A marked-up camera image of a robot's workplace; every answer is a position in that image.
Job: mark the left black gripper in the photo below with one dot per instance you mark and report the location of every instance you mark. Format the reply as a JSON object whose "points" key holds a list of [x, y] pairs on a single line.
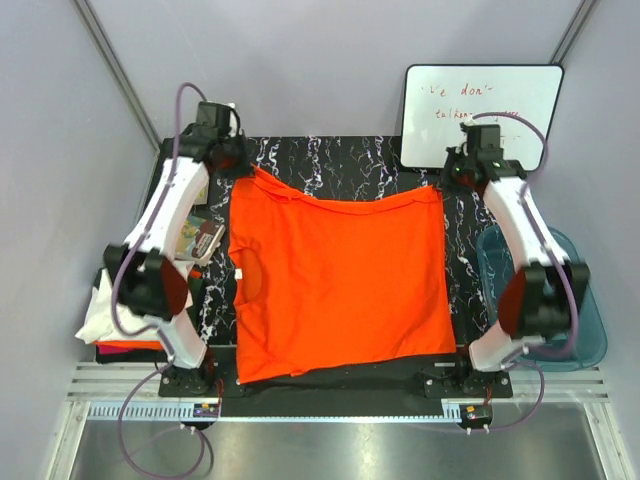
{"points": [[244, 169]]}

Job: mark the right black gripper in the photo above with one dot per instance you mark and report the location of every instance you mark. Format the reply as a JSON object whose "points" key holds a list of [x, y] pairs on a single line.
{"points": [[452, 189]]}

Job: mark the orange t shirt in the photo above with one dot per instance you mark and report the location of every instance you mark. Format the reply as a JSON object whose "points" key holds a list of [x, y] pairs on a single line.
{"points": [[131, 345], [329, 283]]}

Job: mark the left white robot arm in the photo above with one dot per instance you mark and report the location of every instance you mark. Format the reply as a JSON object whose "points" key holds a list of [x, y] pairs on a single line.
{"points": [[149, 292]]}

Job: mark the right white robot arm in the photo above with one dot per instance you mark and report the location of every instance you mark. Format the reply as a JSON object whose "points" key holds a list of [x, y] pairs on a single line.
{"points": [[538, 310]]}

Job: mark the green treehouse book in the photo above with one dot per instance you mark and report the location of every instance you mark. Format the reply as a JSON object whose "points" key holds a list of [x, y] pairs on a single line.
{"points": [[202, 197]]}

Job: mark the white dry erase board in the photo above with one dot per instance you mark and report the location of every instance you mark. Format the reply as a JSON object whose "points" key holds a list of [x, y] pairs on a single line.
{"points": [[439, 98]]}

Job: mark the yellow small book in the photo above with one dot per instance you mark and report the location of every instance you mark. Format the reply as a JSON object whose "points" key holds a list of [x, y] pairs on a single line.
{"points": [[198, 240]]}

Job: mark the black marbled table mat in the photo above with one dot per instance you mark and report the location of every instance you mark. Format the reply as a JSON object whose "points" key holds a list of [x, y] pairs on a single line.
{"points": [[360, 168]]}

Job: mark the orange folded t shirt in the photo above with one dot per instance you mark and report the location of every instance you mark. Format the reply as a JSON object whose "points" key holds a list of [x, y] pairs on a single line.
{"points": [[131, 345]]}

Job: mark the white folded t shirt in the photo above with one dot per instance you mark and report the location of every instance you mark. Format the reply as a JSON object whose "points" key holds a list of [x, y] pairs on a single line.
{"points": [[98, 324]]}

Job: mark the dark folded t shirt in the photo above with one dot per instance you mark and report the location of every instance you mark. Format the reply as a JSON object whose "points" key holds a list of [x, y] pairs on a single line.
{"points": [[130, 356]]}

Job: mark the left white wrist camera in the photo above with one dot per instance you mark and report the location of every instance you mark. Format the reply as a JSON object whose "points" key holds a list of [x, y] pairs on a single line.
{"points": [[234, 119]]}

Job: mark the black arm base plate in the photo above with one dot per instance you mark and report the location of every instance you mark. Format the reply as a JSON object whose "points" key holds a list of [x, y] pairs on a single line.
{"points": [[445, 376]]}

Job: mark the grey cable duct rail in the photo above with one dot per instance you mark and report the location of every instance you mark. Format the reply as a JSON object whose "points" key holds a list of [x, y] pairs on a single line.
{"points": [[161, 411]]}

